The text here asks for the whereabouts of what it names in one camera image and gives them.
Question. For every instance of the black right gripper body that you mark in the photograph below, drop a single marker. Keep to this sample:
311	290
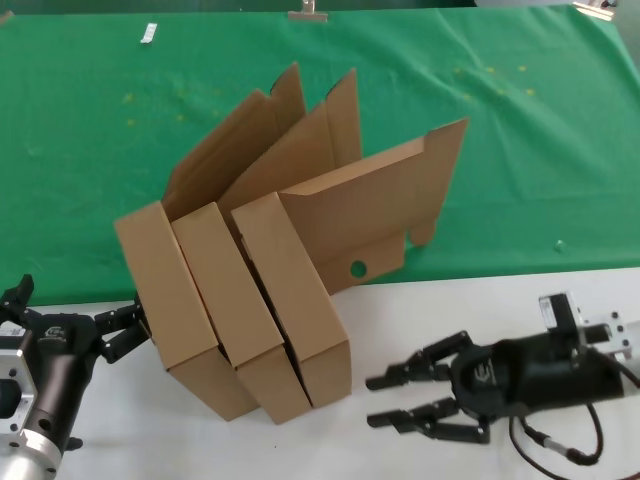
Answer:
530	375

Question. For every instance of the brown cardboard mailer box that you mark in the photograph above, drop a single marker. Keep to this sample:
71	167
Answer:
225	280
160	280
290	280

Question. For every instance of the small clear plastic bit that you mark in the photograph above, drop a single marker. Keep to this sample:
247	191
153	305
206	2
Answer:
559	245

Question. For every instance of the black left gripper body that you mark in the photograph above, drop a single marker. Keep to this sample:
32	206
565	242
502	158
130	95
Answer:
62	360

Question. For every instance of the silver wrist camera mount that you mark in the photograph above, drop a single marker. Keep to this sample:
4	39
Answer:
612	332
12	370

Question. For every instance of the green table cloth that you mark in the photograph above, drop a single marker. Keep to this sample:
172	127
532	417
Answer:
75	175

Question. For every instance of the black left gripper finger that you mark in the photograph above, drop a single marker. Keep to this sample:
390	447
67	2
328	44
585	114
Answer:
122	330
15	300

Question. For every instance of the small white label strip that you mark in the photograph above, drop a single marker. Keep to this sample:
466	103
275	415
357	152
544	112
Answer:
149	34

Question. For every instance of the wooden sticks bundle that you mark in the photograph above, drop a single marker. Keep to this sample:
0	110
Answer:
595	9

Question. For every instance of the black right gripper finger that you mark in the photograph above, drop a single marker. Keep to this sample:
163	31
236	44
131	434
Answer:
440	425
425	365

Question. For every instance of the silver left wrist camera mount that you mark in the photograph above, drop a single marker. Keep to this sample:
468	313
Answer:
12	370

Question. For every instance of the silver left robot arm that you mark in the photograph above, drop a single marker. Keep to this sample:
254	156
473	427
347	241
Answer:
25	460

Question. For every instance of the metal cloth clip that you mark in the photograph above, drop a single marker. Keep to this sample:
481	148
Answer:
307	15

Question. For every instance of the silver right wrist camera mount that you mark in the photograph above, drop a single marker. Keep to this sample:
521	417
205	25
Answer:
612	332

